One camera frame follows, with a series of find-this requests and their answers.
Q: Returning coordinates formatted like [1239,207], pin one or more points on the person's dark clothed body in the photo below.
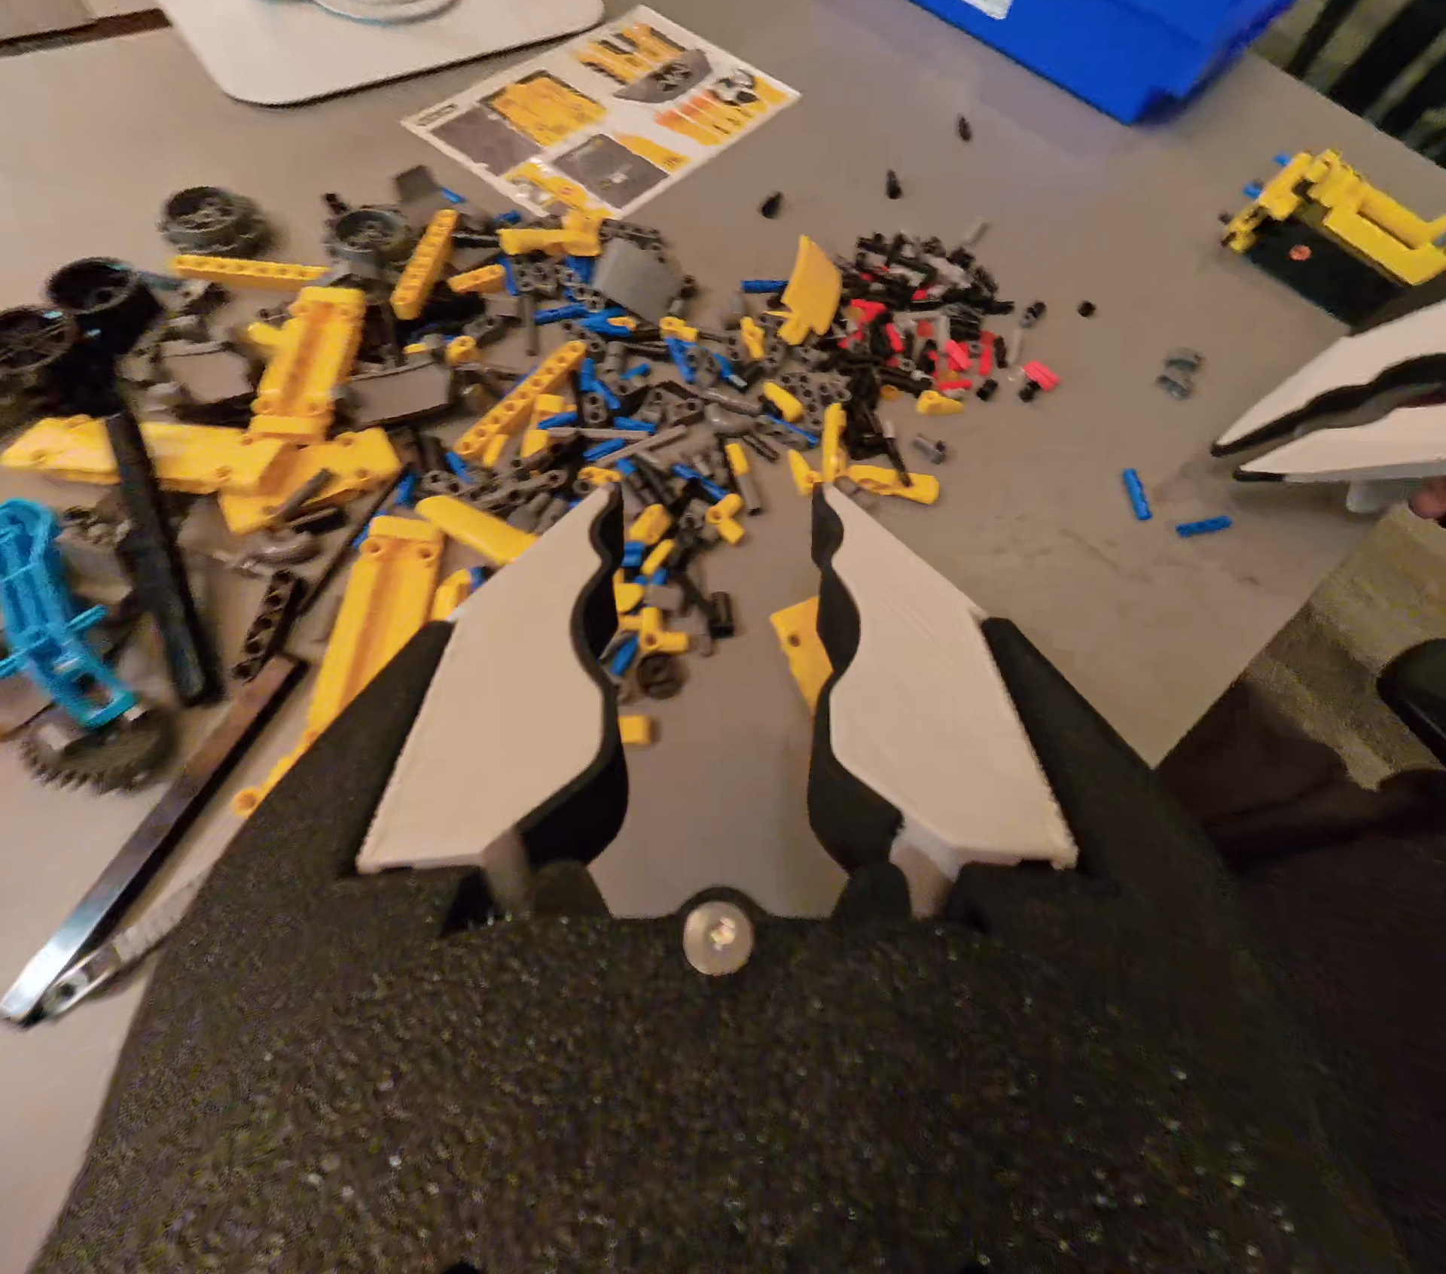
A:
[1334,958]

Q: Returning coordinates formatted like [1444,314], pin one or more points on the yellow curved panel piece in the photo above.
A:
[811,291]

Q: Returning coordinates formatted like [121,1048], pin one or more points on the black office chair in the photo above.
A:
[1418,693]

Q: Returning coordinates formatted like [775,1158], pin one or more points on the black flat strip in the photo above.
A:
[159,845]

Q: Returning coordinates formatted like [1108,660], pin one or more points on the pile of yellow black bricks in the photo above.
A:
[475,416]

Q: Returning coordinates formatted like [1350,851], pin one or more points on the blue connector pin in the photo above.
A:
[1204,526]
[1136,493]

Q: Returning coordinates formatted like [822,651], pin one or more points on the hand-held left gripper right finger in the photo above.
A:
[950,732]

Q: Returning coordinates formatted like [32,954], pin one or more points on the grey axle rod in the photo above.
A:
[977,232]

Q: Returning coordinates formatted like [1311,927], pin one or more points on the yellow black sticker sheet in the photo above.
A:
[599,110]

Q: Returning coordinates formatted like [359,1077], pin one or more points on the yellow black brick assembly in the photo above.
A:
[1344,235]

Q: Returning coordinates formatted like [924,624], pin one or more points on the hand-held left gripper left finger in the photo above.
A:
[508,710]

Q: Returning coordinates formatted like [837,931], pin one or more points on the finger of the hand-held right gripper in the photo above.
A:
[1344,377]
[1367,449]

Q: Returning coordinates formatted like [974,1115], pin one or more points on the light blue frame piece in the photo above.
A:
[52,619]

